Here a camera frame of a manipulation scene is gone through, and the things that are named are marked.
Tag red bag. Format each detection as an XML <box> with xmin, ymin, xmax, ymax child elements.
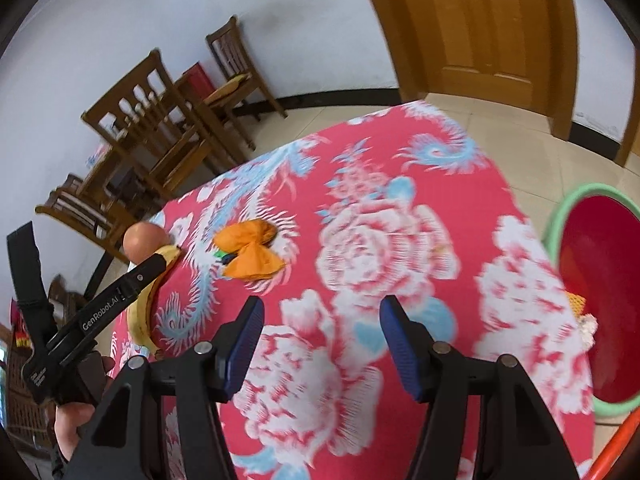
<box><xmin>182</xmin><ymin>61</ymin><xmax>216</xmax><ymax>101</ymax></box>

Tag small wooden chair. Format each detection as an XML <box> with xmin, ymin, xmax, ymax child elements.
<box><xmin>205</xmin><ymin>16</ymin><xmax>288</xmax><ymax>151</ymax></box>

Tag large wooden chair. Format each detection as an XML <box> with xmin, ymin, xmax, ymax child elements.
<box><xmin>81</xmin><ymin>50</ymin><xmax>236</xmax><ymax>201</ymax></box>

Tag person's left hand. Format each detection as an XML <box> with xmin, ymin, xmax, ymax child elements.
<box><xmin>44</xmin><ymin>352</ymin><xmax>117</xmax><ymax>463</ymax></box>

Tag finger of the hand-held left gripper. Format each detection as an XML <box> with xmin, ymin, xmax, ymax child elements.
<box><xmin>115</xmin><ymin>252</ymin><xmax>171</xmax><ymax>307</ymax></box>

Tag dark wooden chair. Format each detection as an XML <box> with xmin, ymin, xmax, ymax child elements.
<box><xmin>35</xmin><ymin>174</ymin><xmax>131</xmax><ymax>265</ymax></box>

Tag red bin with green rim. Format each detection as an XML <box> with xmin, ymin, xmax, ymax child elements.
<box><xmin>544</xmin><ymin>183</ymin><xmax>640</xmax><ymax>417</ymax></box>

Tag yellow mesh scrubber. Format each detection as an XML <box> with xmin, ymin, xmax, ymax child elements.
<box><xmin>565</xmin><ymin>290</ymin><xmax>588</xmax><ymax>317</ymax></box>

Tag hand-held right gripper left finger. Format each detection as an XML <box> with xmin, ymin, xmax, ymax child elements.
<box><xmin>62</xmin><ymin>295</ymin><xmax>266</xmax><ymax>480</ymax></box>

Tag orange wrapper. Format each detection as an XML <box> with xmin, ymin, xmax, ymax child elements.
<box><xmin>215</xmin><ymin>219</ymin><xmax>287</xmax><ymax>281</ymax></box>

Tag brown egg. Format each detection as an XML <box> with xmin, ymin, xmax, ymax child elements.
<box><xmin>123</xmin><ymin>221</ymin><xmax>171</xmax><ymax>264</ymax></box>

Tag yellow seat cushion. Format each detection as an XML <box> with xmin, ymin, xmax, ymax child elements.
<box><xmin>207</xmin><ymin>74</ymin><xmax>251</xmax><ymax>102</ymax></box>

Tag wooden dining table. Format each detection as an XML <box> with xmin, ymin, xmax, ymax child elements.
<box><xmin>75</xmin><ymin>142</ymin><xmax>166</xmax><ymax>221</ymax></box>

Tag orange plastic stool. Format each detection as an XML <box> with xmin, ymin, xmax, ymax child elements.
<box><xmin>585</xmin><ymin>405</ymin><xmax>640</xmax><ymax>480</ymax></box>

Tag yellow banana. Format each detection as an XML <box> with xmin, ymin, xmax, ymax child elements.
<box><xmin>126</xmin><ymin>245</ymin><xmax>182</xmax><ymax>361</ymax></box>

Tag cream paper ball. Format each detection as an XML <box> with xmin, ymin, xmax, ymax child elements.
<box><xmin>579</xmin><ymin>313</ymin><xmax>599</xmax><ymax>348</ymax></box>

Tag wooden door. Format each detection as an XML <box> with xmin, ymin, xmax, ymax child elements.
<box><xmin>352</xmin><ymin>0</ymin><xmax>581</xmax><ymax>141</ymax></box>

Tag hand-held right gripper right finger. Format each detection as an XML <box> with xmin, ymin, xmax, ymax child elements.
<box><xmin>378</xmin><ymin>294</ymin><xmax>586</xmax><ymax>480</ymax></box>

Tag red floral tablecloth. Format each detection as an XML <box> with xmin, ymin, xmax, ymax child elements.
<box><xmin>109</xmin><ymin>101</ymin><xmax>598</xmax><ymax>480</ymax></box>

